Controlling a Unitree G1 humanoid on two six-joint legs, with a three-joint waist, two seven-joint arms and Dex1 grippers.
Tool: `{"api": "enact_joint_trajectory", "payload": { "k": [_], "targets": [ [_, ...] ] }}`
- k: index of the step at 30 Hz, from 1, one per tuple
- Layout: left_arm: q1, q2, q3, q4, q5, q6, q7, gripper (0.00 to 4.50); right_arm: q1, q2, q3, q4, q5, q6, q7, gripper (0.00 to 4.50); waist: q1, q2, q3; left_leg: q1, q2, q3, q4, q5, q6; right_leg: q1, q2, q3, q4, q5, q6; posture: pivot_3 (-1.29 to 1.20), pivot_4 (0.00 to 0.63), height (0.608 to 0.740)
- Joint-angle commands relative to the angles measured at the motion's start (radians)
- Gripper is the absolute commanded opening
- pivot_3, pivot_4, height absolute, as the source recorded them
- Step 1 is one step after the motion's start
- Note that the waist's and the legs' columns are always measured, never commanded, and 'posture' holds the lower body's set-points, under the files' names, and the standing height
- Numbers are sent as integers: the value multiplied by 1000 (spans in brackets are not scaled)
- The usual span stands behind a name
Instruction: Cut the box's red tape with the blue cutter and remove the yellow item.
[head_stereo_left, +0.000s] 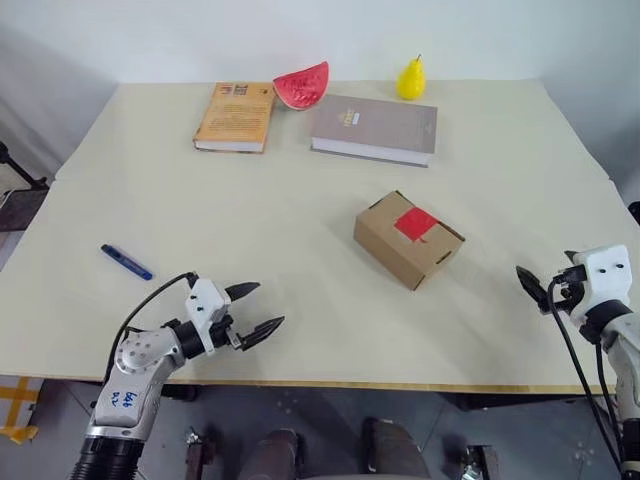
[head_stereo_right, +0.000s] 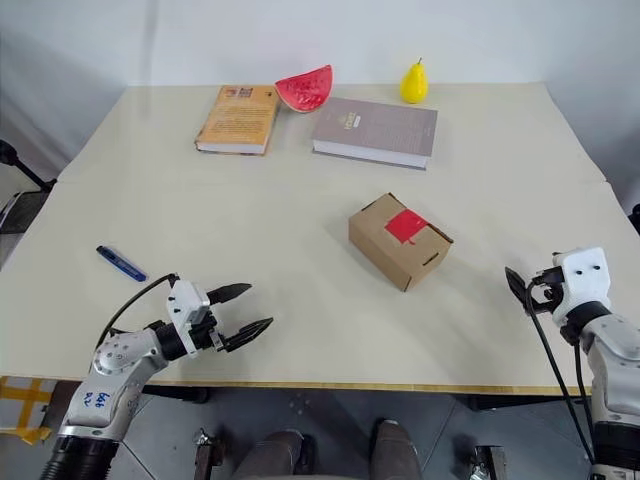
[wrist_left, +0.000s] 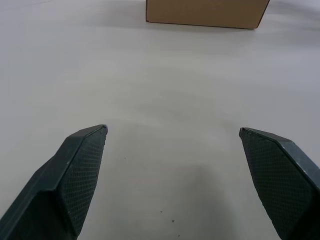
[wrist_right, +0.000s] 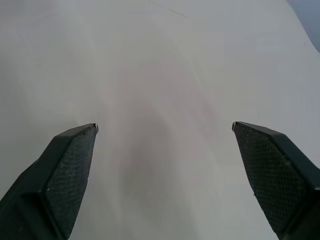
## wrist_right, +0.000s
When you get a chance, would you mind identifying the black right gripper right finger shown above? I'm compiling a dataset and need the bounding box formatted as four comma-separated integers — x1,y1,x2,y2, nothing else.
231,121,320,240

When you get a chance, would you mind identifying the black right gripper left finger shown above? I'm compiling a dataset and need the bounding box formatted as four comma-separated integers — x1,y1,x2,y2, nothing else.
0,122,100,240

